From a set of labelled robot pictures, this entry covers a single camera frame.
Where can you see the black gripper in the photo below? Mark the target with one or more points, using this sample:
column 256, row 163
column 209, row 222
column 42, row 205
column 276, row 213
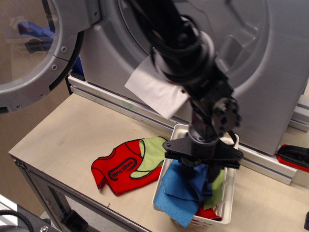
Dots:
column 216, row 154

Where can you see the dark blue garment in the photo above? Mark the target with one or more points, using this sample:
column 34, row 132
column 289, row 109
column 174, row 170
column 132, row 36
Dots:
column 200, row 183

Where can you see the light blue felt cloth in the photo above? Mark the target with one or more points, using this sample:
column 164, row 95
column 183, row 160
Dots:
column 176, row 197

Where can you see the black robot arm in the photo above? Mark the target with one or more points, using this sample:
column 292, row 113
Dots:
column 184, row 55

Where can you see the white plastic laundry basket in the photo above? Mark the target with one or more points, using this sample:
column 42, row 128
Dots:
column 222, row 209

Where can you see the grey toy washing machine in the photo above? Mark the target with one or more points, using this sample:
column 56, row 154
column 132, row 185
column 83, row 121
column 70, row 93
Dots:
column 261, row 45

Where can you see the round grey machine door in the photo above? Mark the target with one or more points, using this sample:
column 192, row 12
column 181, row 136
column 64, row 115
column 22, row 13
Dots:
column 30, row 68

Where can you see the green cloth in basket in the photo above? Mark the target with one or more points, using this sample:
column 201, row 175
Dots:
column 216, row 190

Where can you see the red cloth in basket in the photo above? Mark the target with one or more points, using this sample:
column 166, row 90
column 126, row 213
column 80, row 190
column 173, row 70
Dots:
column 207, row 213

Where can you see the green shirt on table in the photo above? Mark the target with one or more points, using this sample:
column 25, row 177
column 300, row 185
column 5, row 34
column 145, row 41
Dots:
column 153, row 155

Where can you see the red little tikes shirt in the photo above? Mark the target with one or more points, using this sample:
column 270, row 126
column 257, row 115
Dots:
column 115, row 169

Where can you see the red black clamp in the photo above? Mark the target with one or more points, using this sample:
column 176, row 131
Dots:
column 294, row 156

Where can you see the white grey cloth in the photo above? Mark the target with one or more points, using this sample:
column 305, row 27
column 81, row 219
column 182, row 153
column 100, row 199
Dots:
column 165, row 98

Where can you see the blue clamp behind door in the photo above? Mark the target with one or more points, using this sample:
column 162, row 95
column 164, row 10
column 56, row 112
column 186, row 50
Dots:
column 29, row 28

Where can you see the aluminium extrusion rail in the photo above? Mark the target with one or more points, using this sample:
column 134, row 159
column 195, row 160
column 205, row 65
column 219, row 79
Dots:
column 256, row 160

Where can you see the metal table frame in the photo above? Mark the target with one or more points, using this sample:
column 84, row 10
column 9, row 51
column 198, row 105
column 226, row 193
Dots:
column 53, row 195

